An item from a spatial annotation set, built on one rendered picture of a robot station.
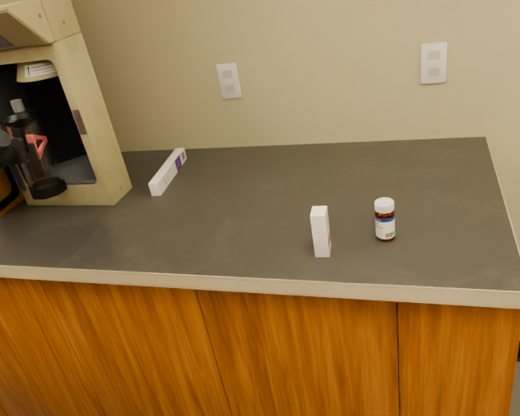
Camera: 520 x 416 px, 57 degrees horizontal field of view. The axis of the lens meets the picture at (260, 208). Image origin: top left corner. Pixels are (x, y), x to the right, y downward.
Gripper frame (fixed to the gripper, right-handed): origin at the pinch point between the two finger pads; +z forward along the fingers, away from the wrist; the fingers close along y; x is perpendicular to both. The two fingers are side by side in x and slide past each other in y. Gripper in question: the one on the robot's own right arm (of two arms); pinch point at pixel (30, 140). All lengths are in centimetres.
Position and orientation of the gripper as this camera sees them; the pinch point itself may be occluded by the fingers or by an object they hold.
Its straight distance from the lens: 146.5
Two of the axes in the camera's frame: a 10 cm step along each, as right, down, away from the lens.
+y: -9.6, 0.2, 2.8
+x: 1.4, 8.9, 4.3
